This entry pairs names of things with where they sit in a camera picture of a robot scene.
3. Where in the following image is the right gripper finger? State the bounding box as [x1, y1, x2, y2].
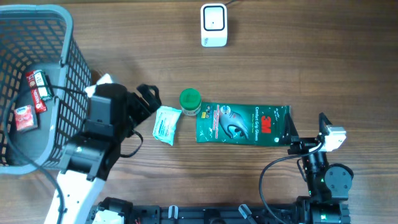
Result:
[318, 113, 332, 135]
[279, 113, 299, 144]

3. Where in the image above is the white teal wipes pack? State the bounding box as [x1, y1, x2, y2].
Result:
[152, 106, 182, 146]

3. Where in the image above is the green lid jar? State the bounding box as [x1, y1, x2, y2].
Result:
[179, 88, 201, 116]

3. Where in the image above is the green 3M gloves package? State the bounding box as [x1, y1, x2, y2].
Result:
[196, 102, 290, 147]

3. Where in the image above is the red Kleenex tissue pack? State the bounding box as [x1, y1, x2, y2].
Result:
[14, 105, 38, 132]

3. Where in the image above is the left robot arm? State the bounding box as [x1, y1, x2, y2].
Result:
[45, 83, 162, 223]

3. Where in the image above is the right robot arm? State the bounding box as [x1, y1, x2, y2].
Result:
[281, 113, 354, 224]

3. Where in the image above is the white barcode scanner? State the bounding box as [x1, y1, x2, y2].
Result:
[200, 3, 228, 47]

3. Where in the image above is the green white small box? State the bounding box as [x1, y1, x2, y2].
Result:
[34, 70, 53, 101]

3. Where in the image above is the grey plastic mesh basket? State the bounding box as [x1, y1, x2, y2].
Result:
[1, 4, 91, 169]

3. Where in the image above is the red snack stick packet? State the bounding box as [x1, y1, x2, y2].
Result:
[25, 70, 47, 113]

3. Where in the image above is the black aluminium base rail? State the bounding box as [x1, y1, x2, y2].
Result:
[132, 205, 351, 224]

